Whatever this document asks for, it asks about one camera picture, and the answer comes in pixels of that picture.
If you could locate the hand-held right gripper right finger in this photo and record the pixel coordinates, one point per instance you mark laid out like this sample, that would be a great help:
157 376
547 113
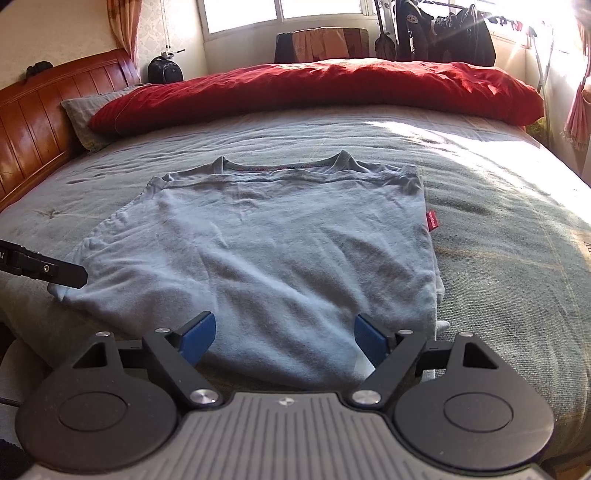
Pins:
369 341

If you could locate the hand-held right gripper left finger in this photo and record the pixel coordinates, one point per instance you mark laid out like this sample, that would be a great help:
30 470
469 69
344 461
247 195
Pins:
198 339

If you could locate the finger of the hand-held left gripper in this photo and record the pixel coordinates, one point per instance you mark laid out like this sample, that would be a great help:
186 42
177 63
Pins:
60 272

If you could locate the light blue long-sleeved shirt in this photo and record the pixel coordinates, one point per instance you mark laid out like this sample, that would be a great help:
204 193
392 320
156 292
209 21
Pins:
277 240

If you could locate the wooden headboard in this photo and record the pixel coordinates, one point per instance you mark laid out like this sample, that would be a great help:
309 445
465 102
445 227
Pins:
37 120

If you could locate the grey pillow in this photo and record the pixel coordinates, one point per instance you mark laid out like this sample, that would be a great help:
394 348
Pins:
81 115

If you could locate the bed with grey sheet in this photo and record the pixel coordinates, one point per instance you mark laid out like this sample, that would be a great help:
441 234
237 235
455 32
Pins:
508 230

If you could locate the person's fleece jacket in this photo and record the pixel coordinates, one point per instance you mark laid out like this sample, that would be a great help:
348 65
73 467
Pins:
11 461

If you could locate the small dark cloth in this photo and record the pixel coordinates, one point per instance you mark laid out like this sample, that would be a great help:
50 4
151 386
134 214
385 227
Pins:
38 70

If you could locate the black backpack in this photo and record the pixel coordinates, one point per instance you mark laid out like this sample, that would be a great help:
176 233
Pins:
164 71

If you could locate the orange curtain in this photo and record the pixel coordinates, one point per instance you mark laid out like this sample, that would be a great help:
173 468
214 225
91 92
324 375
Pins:
122 27

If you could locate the red duvet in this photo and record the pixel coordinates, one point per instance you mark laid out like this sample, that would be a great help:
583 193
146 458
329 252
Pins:
323 87

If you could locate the yellow plastic bag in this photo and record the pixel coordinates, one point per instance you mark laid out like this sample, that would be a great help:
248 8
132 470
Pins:
538 131

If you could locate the brown hanging bag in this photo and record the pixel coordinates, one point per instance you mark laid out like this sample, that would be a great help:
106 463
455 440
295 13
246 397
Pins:
384 46

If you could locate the cloth-draped cardboard box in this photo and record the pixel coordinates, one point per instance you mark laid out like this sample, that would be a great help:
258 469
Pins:
332 44

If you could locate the pink fringed scarf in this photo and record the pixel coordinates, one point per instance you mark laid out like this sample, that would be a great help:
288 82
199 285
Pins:
577 115

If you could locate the dark jacket with round badge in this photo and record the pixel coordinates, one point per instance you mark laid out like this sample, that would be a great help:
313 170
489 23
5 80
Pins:
413 32

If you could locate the window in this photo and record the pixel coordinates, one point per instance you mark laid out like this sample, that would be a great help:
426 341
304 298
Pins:
240 14

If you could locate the black hanging jacket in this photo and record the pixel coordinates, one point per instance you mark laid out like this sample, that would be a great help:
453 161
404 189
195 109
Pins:
466 39

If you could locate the white wall socket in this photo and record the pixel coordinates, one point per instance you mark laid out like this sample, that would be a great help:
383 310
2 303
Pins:
171 50

